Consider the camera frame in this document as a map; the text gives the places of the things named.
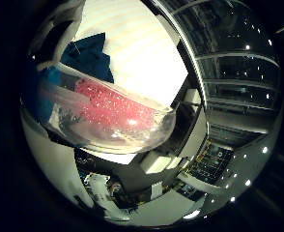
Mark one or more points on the small white foam block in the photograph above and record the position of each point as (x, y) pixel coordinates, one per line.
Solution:
(177, 162)

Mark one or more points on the large white foam block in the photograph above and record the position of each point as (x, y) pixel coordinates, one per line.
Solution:
(155, 162)

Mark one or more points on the white cloth with yellow stripes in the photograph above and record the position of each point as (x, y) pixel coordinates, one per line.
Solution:
(138, 48)

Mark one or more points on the blue cloth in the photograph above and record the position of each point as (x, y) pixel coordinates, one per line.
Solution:
(90, 58)

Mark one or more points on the dark equipment rack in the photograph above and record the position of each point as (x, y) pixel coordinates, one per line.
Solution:
(211, 162)

